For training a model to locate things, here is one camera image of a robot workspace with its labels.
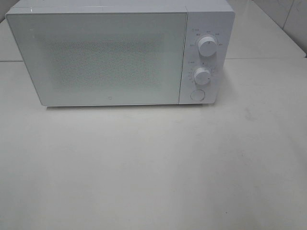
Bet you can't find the round white door release button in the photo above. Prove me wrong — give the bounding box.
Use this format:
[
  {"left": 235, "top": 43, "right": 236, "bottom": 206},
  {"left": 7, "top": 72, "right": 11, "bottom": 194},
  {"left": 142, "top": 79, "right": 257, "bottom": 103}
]
[{"left": 190, "top": 90, "right": 205, "bottom": 102}]

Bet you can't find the white timer knob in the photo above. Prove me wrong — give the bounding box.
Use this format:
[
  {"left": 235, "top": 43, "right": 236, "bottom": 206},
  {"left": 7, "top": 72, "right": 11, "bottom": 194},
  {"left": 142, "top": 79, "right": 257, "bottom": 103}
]
[{"left": 193, "top": 68, "right": 211, "bottom": 85}]

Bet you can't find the white microwave door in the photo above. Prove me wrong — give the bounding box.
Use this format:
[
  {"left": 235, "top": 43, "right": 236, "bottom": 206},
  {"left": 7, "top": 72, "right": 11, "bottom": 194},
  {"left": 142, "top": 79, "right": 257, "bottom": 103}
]
[{"left": 7, "top": 12, "right": 187, "bottom": 106}]

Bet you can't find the upper white power knob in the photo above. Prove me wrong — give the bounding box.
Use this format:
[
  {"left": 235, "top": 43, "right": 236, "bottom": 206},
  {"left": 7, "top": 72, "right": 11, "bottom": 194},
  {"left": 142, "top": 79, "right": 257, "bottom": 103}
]
[{"left": 197, "top": 34, "right": 218, "bottom": 57}]

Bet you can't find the white microwave oven body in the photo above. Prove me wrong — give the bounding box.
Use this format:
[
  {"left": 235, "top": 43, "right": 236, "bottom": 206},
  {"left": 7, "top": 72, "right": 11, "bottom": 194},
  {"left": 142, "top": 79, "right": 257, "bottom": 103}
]
[{"left": 5, "top": 0, "right": 235, "bottom": 105}]

